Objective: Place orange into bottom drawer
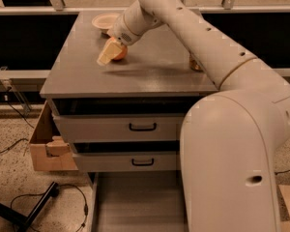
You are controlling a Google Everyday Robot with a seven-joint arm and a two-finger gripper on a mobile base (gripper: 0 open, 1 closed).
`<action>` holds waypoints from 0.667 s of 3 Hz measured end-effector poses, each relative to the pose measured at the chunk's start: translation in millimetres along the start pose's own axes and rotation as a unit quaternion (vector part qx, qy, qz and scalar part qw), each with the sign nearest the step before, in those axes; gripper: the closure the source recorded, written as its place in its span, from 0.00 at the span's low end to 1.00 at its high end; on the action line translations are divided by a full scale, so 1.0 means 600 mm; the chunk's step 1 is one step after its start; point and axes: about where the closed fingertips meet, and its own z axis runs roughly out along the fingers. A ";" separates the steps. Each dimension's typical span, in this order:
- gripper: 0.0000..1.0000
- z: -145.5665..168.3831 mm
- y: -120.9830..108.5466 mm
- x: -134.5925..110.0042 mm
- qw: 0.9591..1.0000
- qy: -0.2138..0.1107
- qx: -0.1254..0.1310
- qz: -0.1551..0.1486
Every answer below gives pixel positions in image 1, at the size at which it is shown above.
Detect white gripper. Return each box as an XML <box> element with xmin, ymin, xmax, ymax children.
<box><xmin>97</xmin><ymin>14</ymin><xmax>141</xmax><ymax>66</ymax></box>

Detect orange fruit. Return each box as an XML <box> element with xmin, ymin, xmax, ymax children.
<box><xmin>106</xmin><ymin>38</ymin><xmax>128</xmax><ymax>61</ymax></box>

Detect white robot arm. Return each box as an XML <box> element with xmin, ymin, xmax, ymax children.
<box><xmin>98</xmin><ymin>0</ymin><xmax>290</xmax><ymax>232</ymax></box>

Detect grey drawer cabinet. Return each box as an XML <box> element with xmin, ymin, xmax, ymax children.
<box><xmin>39</xmin><ymin>9</ymin><xmax>220</xmax><ymax>176</ymax></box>

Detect grey top drawer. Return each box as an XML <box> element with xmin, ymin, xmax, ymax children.
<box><xmin>54</xmin><ymin>114</ymin><xmax>184</xmax><ymax>143</ymax></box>

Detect grey drawer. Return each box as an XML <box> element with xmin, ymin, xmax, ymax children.
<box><xmin>54</xmin><ymin>114</ymin><xmax>184</xmax><ymax>143</ymax></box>
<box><xmin>88</xmin><ymin>170</ymin><xmax>189</xmax><ymax>232</ymax></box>
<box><xmin>72</xmin><ymin>152</ymin><xmax>180</xmax><ymax>172</ymax></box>

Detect grey middle drawer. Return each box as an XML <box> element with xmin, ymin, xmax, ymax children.
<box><xmin>72</xmin><ymin>152</ymin><xmax>180</xmax><ymax>172</ymax></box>

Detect grey bottom drawer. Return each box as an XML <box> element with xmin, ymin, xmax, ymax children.
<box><xmin>88</xmin><ymin>170</ymin><xmax>189</xmax><ymax>232</ymax></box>

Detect white paper bowl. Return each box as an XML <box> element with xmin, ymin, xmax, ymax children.
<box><xmin>92</xmin><ymin>13</ymin><xmax>119</xmax><ymax>34</ymax></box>

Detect gold soda can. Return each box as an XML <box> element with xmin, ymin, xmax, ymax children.
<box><xmin>189</xmin><ymin>54</ymin><xmax>202</xmax><ymax>72</ymax></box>

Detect open cardboard box left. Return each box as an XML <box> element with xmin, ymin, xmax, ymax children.
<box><xmin>29</xmin><ymin>102</ymin><xmax>77</xmax><ymax>171</ymax></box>

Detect black stand leg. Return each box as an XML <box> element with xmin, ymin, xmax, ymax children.
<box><xmin>0</xmin><ymin>182</ymin><xmax>59</xmax><ymax>232</ymax></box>

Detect metal railing frame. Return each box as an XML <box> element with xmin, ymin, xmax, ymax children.
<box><xmin>0</xmin><ymin>0</ymin><xmax>290</xmax><ymax>116</ymax></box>

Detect black cable on floor left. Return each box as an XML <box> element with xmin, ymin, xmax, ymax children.
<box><xmin>10</xmin><ymin>183</ymin><xmax>90</xmax><ymax>232</ymax></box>

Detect black cable right floor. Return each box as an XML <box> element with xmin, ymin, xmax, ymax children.
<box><xmin>274</xmin><ymin>166</ymin><xmax>290</xmax><ymax>176</ymax></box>

